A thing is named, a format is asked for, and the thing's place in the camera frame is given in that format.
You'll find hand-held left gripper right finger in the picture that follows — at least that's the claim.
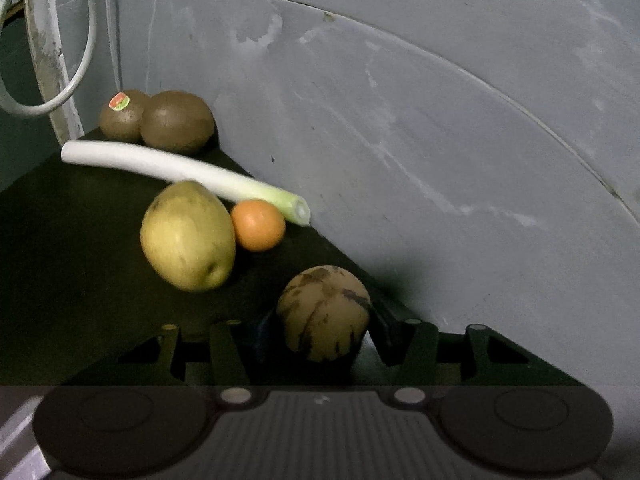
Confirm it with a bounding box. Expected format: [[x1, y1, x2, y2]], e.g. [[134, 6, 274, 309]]
[[367, 298, 585, 407]]

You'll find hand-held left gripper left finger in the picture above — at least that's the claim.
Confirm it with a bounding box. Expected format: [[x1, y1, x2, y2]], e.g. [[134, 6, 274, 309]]
[[65, 317, 281, 408]]

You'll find striped pepino melon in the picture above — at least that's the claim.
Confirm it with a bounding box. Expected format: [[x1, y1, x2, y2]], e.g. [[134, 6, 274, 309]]
[[276, 266, 372, 364]]

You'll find yellow-green pear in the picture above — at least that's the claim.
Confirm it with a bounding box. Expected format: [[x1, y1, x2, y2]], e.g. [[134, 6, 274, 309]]
[[140, 180, 237, 293]]

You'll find small orange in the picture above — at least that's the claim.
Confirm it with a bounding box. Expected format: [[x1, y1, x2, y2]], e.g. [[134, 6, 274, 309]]
[[230, 199, 287, 253]]

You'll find white leek stalk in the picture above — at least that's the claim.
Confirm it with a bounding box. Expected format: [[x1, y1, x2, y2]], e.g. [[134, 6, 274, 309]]
[[60, 140, 311, 226]]

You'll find brown kiwi with sticker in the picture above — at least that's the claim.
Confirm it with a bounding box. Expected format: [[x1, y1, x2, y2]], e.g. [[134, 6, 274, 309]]
[[98, 89, 152, 144]]

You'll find white flexible hose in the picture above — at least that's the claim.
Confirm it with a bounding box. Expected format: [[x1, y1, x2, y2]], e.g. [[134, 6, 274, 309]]
[[0, 0, 97, 118]]

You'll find worn white door frame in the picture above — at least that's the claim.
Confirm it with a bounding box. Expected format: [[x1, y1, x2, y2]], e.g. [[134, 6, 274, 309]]
[[24, 0, 85, 145]]

